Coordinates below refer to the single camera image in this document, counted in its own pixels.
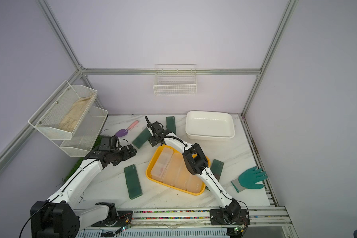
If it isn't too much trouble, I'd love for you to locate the beige cloth in shelf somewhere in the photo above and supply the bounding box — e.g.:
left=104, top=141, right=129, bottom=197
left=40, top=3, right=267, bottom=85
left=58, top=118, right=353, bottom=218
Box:
left=58, top=96, right=93, bottom=132

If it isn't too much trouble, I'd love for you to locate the purple pink garden trowel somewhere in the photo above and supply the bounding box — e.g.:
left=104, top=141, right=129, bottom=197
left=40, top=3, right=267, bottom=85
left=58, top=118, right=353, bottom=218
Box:
left=115, top=120, right=139, bottom=138

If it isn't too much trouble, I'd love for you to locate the white plastic storage box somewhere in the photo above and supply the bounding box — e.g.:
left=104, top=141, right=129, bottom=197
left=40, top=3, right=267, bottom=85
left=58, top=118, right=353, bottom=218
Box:
left=185, top=111, right=235, bottom=141

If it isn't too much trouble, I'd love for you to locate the white wire wall basket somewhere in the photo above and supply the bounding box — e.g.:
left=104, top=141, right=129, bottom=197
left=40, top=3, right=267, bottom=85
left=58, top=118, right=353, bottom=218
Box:
left=153, top=64, right=197, bottom=96

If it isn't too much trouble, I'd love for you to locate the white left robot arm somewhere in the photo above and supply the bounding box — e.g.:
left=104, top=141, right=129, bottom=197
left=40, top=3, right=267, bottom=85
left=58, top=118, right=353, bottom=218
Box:
left=28, top=136, right=137, bottom=238

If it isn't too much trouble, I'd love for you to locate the clear pencil case pink pen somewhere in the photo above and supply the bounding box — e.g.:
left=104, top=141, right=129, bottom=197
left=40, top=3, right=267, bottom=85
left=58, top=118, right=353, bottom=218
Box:
left=151, top=162, right=167, bottom=182

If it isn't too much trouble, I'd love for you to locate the green pencil case front right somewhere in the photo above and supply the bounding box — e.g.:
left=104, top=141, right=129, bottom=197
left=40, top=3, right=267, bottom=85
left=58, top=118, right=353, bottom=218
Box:
left=208, top=159, right=224, bottom=181

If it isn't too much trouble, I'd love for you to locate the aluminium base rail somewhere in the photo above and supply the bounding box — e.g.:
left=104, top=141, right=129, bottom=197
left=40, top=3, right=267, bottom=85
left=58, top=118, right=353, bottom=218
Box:
left=77, top=206, right=298, bottom=238

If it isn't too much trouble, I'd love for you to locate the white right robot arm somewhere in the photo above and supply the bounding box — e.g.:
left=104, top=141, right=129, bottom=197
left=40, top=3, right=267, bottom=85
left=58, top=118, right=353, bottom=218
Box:
left=145, top=116, right=250, bottom=228

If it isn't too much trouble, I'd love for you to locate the white mesh two-tier shelf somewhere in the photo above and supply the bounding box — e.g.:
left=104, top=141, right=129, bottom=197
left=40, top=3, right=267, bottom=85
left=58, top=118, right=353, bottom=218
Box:
left=28, top=81, right=108, bottom=157

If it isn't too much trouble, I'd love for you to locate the green pencil case back angled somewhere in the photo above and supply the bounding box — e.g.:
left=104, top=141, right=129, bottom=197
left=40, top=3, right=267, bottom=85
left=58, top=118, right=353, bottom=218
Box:
left=132, top=128, right=152, bottom=149

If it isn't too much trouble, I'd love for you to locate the green pencil case back upright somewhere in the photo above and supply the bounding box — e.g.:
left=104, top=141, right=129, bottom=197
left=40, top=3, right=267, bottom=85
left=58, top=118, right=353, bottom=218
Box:
left=166, top=116, right=177, bottom=134

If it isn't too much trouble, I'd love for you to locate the yellow plastic tray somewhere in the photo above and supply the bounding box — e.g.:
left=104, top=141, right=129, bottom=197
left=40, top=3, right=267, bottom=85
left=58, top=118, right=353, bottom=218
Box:
left=146, top=145, right=206, bottom=195

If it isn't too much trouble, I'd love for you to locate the green artificial grass mat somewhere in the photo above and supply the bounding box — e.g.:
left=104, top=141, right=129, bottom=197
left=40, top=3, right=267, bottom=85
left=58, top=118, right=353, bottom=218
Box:
left=63, top=135, right=104, bottom=182

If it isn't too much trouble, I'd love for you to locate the green pencil case front left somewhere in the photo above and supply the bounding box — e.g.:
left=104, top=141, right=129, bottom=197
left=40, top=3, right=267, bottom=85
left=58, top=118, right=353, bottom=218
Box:
left=124, top=165, right=143, bottom=200

